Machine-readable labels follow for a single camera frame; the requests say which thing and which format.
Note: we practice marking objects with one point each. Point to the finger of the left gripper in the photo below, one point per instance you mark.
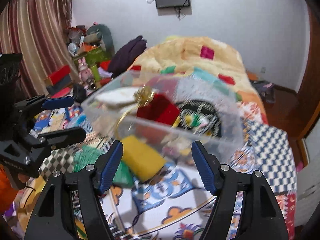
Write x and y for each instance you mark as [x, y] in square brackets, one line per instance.
[40, 103]
[57, 139]

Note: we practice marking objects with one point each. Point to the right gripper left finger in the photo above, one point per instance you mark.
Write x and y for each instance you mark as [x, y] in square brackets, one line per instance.
[52, 216]

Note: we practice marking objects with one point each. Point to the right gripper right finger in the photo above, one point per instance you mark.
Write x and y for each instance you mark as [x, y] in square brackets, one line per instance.
[261, 216]

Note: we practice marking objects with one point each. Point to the white cloth pouch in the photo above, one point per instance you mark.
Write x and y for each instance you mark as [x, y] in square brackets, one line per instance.
[118, 97]

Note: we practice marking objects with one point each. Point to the yellow sponge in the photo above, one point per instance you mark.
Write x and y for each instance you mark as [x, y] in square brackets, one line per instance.
[142, 160]

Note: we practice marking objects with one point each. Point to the red velvet pouch gold tie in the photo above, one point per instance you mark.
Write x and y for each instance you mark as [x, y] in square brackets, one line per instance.
[151, 106]

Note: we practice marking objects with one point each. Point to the clear plastic storage box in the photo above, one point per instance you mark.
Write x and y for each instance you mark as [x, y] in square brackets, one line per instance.
[167, 140]

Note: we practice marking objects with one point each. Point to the floral fabric item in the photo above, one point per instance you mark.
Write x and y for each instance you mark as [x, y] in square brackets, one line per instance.
[190, 121]

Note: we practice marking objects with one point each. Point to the hand in orange sleeve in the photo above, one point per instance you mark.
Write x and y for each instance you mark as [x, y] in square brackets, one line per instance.
[18, 181]

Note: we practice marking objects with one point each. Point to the red box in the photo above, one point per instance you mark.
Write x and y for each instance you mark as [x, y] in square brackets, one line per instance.
[58, 76]

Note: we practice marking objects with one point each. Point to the green ribbed cloth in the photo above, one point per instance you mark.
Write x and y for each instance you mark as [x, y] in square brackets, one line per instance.
[109, 168]

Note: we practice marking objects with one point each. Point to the pink plush rabbit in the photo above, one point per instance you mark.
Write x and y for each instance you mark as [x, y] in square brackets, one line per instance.
[85, 73]

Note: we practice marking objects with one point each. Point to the green tube bottle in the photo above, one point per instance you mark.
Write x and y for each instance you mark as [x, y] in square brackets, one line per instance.
[96, 75]

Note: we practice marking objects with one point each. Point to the green gift box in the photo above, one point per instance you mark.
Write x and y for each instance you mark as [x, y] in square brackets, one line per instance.
[94, 56]

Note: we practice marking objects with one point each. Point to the striped brown curtain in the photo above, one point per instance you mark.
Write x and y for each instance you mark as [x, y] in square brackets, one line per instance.
[36, 29]

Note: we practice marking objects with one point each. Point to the grey plush toy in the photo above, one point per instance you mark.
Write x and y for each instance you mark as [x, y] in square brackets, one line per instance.
[100, 34]

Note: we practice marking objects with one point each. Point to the dark purple garment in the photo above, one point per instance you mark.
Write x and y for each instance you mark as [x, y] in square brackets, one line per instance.
[126, 56]

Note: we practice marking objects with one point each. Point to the patterned patchwork bed sheet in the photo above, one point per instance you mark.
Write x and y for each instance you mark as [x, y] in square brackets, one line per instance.
[175, 205]

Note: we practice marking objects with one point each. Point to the brown wooden door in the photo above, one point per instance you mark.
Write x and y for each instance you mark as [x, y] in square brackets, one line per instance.
[308, 94]

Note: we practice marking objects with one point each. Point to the yellow patchwork fleece blanket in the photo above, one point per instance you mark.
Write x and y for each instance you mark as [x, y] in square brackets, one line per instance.
[214, 60]

